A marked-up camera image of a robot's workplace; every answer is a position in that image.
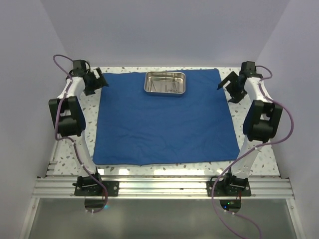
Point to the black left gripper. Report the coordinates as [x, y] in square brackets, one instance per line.
[99, 82]

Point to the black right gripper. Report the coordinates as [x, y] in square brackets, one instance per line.
[236, 97]

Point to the blue surgical drape cloth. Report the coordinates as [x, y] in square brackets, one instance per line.
[135, 128]

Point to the stainless steel instrument tray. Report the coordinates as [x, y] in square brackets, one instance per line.
[181, 77]

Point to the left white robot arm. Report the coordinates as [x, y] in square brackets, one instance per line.
[69, 123]

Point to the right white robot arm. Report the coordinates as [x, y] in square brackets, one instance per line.
[260, 125]

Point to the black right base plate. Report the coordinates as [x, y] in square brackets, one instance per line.
[229, 186]

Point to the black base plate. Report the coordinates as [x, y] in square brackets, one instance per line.
[229, 186]
[96, 190]

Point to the aluminium front rail frame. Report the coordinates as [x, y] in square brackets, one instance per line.
[163, 187]

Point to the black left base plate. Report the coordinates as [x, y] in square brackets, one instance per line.
[96, 190]

